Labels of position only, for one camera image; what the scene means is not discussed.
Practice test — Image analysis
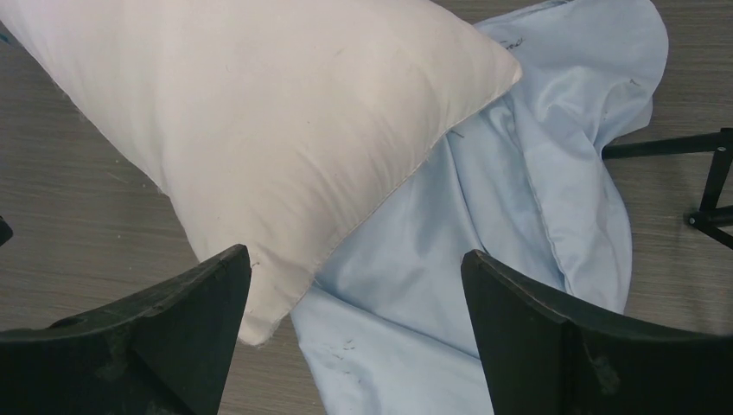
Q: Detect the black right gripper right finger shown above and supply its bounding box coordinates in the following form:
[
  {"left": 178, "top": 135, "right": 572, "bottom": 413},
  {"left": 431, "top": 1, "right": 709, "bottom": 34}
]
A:
[{"left": 461, "top": 251, "right": 732, "bottom": 415}]

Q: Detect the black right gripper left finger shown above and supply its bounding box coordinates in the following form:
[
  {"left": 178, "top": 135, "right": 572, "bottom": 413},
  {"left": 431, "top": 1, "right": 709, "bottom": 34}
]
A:
[{"left": 1, "top": 245, "right": 252, "bottom": 414}]

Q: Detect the light blue pillowcase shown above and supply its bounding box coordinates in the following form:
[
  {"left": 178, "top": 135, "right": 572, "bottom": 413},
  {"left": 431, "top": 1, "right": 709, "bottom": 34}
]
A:
[{"left": 291, "top": 1, "right": 668, "bottom": 414}]

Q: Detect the white pillow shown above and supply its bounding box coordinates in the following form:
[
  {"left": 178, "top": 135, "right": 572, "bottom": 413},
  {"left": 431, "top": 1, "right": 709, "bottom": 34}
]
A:
[{"left": 1, "top": 1, "right": 522, "bottom": 346}]

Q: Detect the black tripod stand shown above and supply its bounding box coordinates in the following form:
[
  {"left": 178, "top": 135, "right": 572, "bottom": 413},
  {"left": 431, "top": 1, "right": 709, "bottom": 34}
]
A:
[{"left": 601, "top": 128, "right": 732, "bottom": 248}]

